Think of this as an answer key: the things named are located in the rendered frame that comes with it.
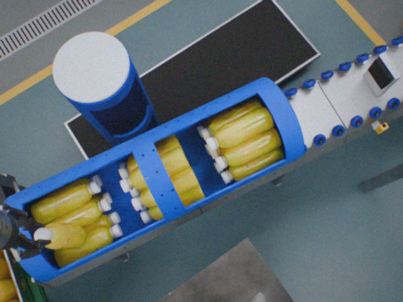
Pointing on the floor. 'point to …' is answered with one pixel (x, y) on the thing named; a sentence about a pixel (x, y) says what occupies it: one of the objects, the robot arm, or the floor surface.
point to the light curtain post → (395, 173)
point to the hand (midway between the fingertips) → (37, 234)
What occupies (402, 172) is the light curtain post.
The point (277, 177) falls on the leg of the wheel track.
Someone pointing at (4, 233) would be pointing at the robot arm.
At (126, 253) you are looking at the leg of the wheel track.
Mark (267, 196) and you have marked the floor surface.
